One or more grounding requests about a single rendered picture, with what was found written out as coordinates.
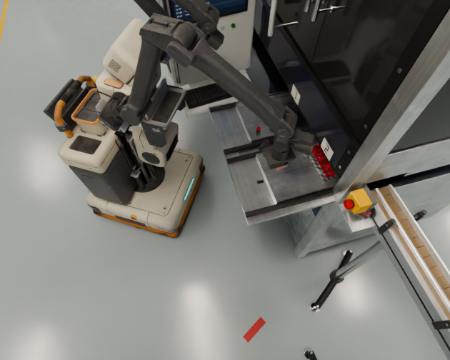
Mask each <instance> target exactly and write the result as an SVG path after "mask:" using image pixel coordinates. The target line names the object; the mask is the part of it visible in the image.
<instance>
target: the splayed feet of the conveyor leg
mask: <svg viewBox="0 0 450 360"><path fill-rule="evenodd" d="M352 255H353V252H352V251H349V250H348V251H347V250H346V251H344V252H343V256H344V257H343V259H342V261H341V263H340V265H339V267H338V269H335V270H333V271H332V272H331V273H330V275H329V277H330V279H331V280H330V282H329V283H328V284H327V286H326V288H325V289H324V290H323V292H322V293H321V295H320V297H319V298H318V299H317V300H316V302H315V303H312V304H311V305H310V309H311V311H312V312H314V313H317V312H319V309H320V308H321V307H322V305H323V304H324V302H325V301H326V299H327V298H328V297H329V295H330V293H331V292H332V291H333V289H334V287H335V286H336V284H339V283H341V282H342V281H343V280H344V278H342V279H336V278H335V276H334V274H335V272H336V271H338V270H339V269H340V268H342V267H343V266H345V265H346V264H347V263H349V261H350V259H351V257H352Z"/></svg>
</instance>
